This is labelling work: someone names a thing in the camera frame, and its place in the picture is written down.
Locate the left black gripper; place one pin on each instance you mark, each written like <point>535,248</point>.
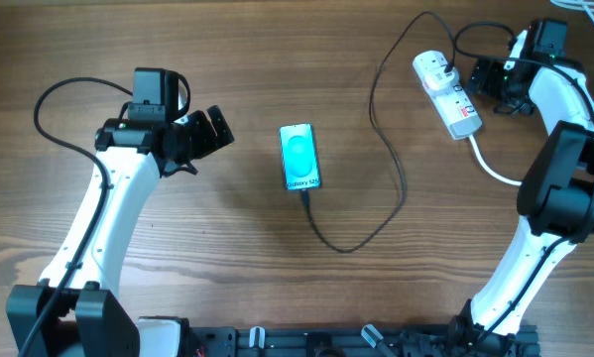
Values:
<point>207,142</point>

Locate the Galaxy S25 smartphone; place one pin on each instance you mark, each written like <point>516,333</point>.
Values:
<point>299,157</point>

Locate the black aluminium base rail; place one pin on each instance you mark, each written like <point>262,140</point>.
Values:
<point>415,340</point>

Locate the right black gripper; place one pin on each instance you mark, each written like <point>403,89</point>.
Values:
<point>487,86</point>

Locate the white USB charger plug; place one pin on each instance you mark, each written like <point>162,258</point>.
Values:
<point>439,79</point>

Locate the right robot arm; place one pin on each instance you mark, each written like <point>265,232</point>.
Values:
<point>556,196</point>

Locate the white power strip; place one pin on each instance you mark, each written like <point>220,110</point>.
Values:
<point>453,105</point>

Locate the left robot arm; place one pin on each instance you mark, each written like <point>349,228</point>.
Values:
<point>73,309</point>

